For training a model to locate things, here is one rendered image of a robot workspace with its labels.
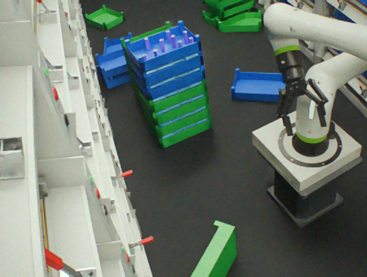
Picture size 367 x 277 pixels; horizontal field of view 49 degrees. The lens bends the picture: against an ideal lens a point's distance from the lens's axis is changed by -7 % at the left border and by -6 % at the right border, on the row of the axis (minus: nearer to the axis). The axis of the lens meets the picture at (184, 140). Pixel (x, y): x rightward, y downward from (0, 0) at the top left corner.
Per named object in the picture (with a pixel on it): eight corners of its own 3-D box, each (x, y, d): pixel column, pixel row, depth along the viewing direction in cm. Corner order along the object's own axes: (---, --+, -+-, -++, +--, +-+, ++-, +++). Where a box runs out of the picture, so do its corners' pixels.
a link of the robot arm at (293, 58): (269, 57, 142) (290, 48, 135) (287, 60, 150) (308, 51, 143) (272, 74, 141) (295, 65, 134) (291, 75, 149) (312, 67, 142)
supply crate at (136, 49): (183, 34, 209) (181, 19, 203) (202, 51, 195) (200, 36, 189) (127, 54, 202) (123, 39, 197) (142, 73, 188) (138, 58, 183)
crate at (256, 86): (286, 80, 248) (286, 69, 243) (284, 102, 234) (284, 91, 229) (236, 79, 256) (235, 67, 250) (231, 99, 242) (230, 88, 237)
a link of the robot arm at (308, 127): (331, 119, 162) (336, 81, 148) (325, 147, 152) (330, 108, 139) (300, 113, 166) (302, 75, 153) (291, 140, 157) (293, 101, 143)
